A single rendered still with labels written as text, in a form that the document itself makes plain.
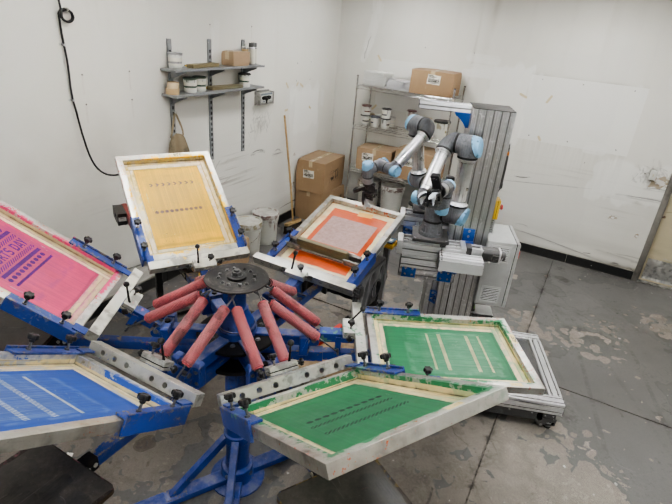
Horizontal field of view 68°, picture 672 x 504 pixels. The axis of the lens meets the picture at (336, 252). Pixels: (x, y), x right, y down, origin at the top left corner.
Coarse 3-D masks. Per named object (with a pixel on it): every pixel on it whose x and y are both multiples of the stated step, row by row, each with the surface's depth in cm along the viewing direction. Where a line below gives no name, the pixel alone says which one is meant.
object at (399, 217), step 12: (324, 204) 349; (348, 204) 350; (360, 204) 347; (312, 216) 338; (396, 216) 335; (300, 228) 328; (396, 228) 327; (384, 240) 314; (372, 252) 305; (336, 276) 290
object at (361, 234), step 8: (360, 224) 334; (368, 224) 334; (376, 224) 333; (384, 224) 333; (352, 232) 328; (360, 232) 327; (368, 232) 327; (376, 232) 326; (344, 240) 321; (352, 240) 321; (360, 240) 321; (368, 240) 320; (344, 248) 315; (352, 248) 315; (360, 248) 314; (360, 256) 308; (320, 264) 304; (328, 264) 304; (336, 264) 303; (336, 272) 298; (344, 272) 297
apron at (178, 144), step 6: (174, 114) 428; (174, 120) 429; (180, 126) 436; (174, 138) 434; (180, 138) 440; (174, 144) 436; (180, 144) 441; (186, 144) 449; (174, 150) 437; (180, 150) 443; (186, 150) 451
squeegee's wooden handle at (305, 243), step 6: (300, 240) 308; (306, 240) 306; (312, 240) 306; (300, 246) 311; (306, 246) 308; (312, 246) 306; (318, 246) 303; (324, 246) 301; (330, 246) 300; (318, 252) 306; (324, 252) 303; (330, 252) 300; (336, 252) 298; (342, 252) 296; (348, 252) 296; (336, 258) 301; (342, 258) 298; (348, 258) 298
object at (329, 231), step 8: (336, 208) 351; (328, 216) 344; (336, 216) 343; (344, 216) 343; (352, 216) 342; (320, 224) 337; (328, 224) 336; (336, 224) 336; (344, 224) 335; (352, 224) 335; (312, 232) 330; (320, 232) 330; (328, 232) 329; (336, 232) 329; (344, 232) 328; (320, 240) 323; (328, 240) 322; (336, 240) 322; (288, 256) 312; (296, 256) 311; (304, 256) 311; (312, 256) 310; (312, 264) 304
